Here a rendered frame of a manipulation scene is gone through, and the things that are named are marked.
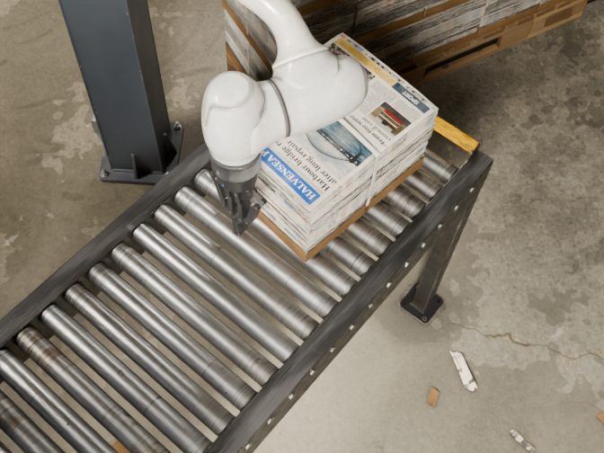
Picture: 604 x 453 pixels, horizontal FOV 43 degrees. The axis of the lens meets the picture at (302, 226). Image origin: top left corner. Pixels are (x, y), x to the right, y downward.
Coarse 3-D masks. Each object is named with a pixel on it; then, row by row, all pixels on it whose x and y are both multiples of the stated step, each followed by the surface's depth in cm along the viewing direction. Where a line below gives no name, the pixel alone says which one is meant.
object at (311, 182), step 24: (288, 144) 153; (312, 144) 153; (336, 144) 153; (264, 168) 150; (288, 168) 150; (312, 168) 150; (336, 168) 150; (360, 168) 151; (264, 192) 159; (288, 192) 148; (312, 192) 147; (336, 192) 149; (360, 192) 161; (288, 216) 158; (312, 216) 149; (336, 216) 160; (312, 240) 160
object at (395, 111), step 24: (336, 48) 166; (360, 48) 166; (384, 72) 163; (384, 96) 160; (408, 96) 160; (360, 120) 156; (384, 120) 157; (408, 120) 157; (432, 120) 162; (408, 144) 160; (384, 168) 161; (408, 168) 173
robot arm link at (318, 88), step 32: (256, 0) 125; (288, 0) 127; (288, 32) 126; (288, 64) 125; (320, 64) 125; (352, 64) 128; (288, 96) 124; (320, 96) 125; (352, 96) 127; (320, 128) 130
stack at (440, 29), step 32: (352, 0) 235; (384, 0) 242; (416, 0) 252; (448, 0) 261; (480, 0) 271; (512, 0) 281; (256, 32) 242; (320, 32) 239; (352, 32) 250; (416, 32) 267; (448, 32) 278; (512, 32) 300; (256, 64) 257; (416, 64) 285; (448, 64) 299
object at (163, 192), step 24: (192, 168) 177; (168, 192) 173; (120, 216) 170; (144, 216) 170; (96, 240) 166; (120, 240) 167; (72, 264) 163; (48, 288) 160; (96, 288) 171; (24, 312) 157; (72, 312) 168; (0, 336) 155; (48, 336) 166; (24, 360) 164
